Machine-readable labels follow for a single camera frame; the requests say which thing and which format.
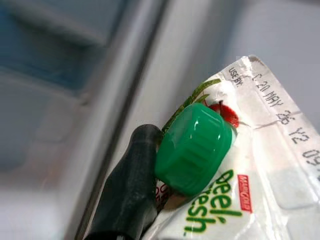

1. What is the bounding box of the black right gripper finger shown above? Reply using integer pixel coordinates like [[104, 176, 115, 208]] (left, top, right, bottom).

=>
[[86, 123, 164, 240]]

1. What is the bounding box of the white juice carton green cap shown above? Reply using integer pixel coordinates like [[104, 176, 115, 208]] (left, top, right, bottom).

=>
[[153, 54, 320, 240]]

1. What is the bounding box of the white fridge body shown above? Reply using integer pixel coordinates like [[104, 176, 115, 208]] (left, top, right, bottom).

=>
[[0, 0, 320, 240]]

